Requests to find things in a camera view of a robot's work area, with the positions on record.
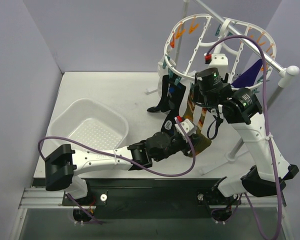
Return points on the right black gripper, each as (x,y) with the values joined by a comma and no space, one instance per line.
(196,93)

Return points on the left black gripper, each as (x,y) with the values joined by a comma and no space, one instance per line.
(186,144)

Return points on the black blue sock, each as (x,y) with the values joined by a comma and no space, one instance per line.
(165,96)
(175,97)

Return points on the white round clip hanger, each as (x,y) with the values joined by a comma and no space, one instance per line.
(265,41)

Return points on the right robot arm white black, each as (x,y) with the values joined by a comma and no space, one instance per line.
(243,111)

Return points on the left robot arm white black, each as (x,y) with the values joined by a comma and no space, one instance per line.
(64,166)

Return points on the purple sock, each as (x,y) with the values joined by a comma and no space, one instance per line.
(248,78)

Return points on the white sock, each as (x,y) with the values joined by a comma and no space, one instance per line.
(161,68)

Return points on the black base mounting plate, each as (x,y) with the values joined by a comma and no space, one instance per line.
(153,198)

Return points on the silver white drying rack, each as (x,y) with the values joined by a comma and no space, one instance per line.
(286,74)

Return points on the white plastic basket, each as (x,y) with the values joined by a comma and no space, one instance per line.
(91,123)

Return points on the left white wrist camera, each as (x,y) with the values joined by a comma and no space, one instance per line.
(184,126)

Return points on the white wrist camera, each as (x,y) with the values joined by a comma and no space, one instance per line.
(217,61)
(184,126)

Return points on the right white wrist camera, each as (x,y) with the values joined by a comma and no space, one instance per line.
(217,61)

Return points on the aluminium rail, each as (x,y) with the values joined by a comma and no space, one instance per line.
(39,198)

